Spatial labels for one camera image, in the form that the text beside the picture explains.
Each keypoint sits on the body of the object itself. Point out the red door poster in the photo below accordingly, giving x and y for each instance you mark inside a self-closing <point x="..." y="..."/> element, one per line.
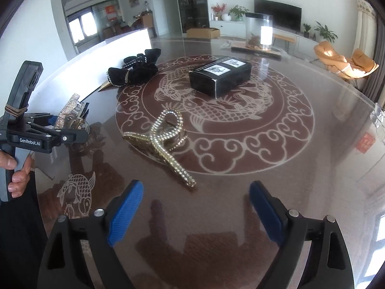
<point x="111" y="12"/>

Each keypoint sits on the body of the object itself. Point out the person's dark clothing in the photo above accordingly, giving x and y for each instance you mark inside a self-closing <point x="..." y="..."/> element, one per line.
<point x="21" y="240"/>

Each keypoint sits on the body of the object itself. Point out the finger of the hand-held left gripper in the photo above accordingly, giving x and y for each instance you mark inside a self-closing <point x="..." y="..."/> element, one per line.
<point x="39" y="116"/>
<point x="45" y="127"/>

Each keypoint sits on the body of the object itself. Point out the small potted plant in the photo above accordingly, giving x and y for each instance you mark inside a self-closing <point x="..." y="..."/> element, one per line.
<point x="306" y="30"/>

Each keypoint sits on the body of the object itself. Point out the gold rhinestone hair claw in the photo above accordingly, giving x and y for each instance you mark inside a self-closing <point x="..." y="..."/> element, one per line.
<point x="162" y="150"/>

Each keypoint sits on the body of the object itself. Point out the white television cabinet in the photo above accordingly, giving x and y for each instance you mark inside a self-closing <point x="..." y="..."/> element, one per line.
<point x="234" y="28"/>

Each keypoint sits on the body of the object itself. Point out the green leafy potted plant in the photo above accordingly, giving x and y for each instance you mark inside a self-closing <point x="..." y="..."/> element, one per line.
<point x="238" y="12"/>

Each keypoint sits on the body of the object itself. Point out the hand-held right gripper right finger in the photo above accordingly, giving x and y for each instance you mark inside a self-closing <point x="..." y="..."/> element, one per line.
<point x="267" y="213"/>

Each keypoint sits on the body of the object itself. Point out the flat wooden board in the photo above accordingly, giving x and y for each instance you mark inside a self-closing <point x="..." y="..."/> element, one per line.
<point x="240" y="48"/>

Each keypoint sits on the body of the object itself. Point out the orange lounge chair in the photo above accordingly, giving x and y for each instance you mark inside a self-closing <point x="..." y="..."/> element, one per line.
<point x="337" y="58"/>

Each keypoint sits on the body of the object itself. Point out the red flower bouquet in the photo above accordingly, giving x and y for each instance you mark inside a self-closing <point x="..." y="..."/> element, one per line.
<point x="218" y="9"/>

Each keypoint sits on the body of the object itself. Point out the brown patterned glass desktop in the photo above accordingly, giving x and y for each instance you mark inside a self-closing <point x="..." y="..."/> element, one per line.
<point x="225" y="192"/>

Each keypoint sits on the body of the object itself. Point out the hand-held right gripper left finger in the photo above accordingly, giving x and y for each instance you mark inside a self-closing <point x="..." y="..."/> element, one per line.
<point x="126" y="213"/>

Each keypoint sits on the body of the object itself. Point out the wooden bench hairpin legs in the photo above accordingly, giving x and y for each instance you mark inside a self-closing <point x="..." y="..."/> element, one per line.
<point x="284" y="37"/>

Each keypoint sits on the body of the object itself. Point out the black velvet bow white trim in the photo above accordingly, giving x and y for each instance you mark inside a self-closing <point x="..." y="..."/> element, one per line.
<point x="132" y="75"/>

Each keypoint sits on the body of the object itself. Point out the rhinestone bow hair clip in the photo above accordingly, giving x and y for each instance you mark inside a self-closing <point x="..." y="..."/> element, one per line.
<point x="67" y="108"/>

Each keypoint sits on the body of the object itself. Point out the grey curtain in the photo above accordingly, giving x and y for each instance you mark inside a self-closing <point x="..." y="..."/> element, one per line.
<point x="371" y="51"/>

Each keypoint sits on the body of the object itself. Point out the person's left hand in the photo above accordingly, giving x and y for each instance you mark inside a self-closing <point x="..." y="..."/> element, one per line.
<point x="18" y="180"/>

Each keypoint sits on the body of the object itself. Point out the dark display cabinet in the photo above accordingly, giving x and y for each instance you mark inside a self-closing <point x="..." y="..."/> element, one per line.
<point x="192" y="3"/>

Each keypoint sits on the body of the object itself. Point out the white round vase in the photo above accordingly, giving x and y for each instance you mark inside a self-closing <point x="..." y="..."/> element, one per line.
<point x="226" y="17"/>

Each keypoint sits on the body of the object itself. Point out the gold triangular clip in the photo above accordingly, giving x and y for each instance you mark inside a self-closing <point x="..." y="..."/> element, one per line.
<point x="104" y="85"/>

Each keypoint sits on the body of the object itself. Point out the flat screen television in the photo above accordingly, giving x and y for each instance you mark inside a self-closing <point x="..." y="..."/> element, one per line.
<point x="278" y="13"/>

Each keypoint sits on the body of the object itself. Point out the clear plastic jar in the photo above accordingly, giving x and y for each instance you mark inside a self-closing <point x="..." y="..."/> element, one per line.
<point x="255" y="27"/>

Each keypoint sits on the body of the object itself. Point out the small wooden cabinet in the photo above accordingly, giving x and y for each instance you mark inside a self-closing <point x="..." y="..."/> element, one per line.
<point x="148" y="22"/>

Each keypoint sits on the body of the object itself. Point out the black cardboard box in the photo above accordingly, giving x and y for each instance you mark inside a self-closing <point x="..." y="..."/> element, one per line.
<point x="222" y="81"/>

